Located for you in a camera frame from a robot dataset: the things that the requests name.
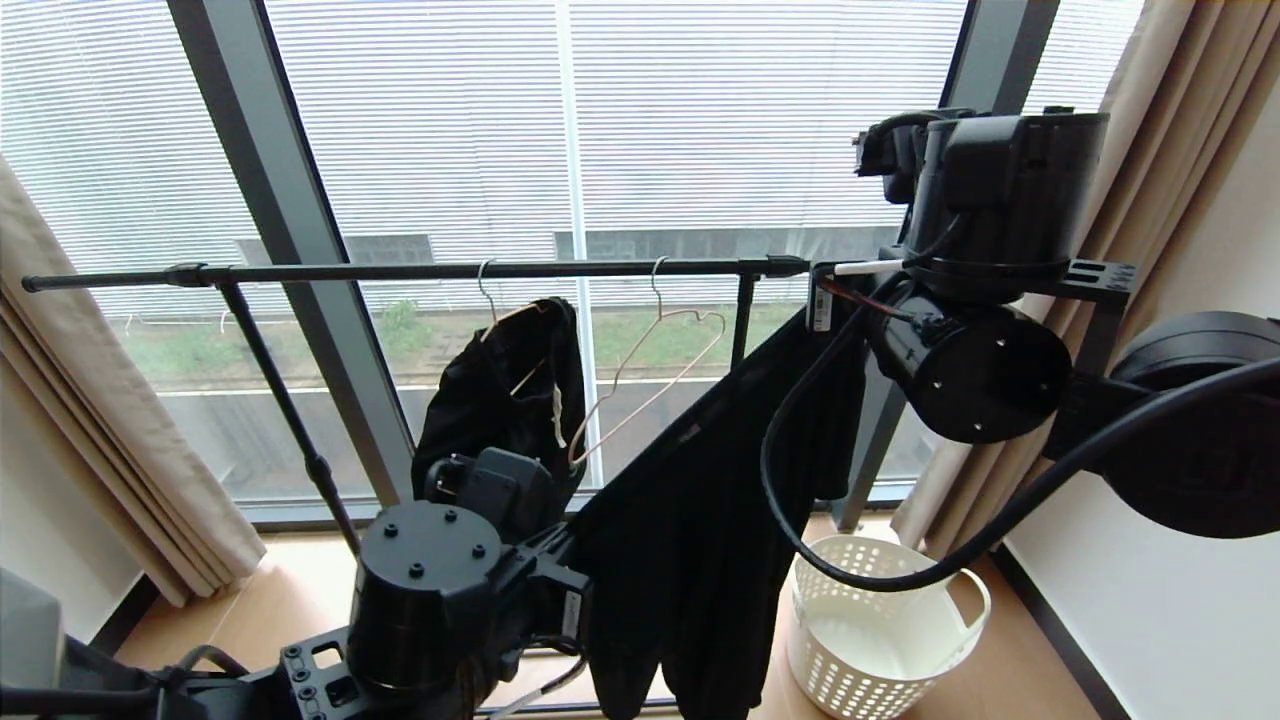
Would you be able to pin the heap of clothes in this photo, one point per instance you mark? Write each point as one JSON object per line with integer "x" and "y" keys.
{"x": 700, "y": 520}

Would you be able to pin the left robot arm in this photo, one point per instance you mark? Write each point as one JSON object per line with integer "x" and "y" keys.
{"x": 420, "y": 590}

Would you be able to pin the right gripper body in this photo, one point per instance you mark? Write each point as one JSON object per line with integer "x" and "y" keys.
{"x": 980, "y": 380}

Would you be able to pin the beige curtain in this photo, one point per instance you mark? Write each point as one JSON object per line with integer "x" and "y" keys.
{"x": 1150, "y": 150}
{"x": 100, "y": 420}

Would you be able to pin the black garment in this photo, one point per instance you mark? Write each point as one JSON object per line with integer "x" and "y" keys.
{"x": 480, "y": 400}

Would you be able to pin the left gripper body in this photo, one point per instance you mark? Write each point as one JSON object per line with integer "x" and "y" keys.
{"x": 550, "y": 600}

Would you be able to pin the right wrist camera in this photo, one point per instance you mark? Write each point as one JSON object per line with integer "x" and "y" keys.
{"x": 885, "y": 150}

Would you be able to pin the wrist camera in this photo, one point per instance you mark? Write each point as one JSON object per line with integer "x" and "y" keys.
{"x": 500, "y": 485}
{"x": 885, "y": 150}

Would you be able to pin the window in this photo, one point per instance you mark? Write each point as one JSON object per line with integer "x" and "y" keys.
{"x": 300, "y": 200}

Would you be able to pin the black clothes rack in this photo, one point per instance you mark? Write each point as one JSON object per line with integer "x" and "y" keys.
{"x": 400, "y": 270}

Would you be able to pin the white laundry basket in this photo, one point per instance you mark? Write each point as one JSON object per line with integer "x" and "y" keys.
{"x": 860, "y": 600}

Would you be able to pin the pink clothes hanger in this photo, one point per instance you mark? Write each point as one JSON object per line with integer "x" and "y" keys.
{"x": 657, "y": 290}
{"x": 487, "y": 300}

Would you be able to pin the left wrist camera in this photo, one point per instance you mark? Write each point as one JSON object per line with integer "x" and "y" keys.
{"x": 500, "y": 485}

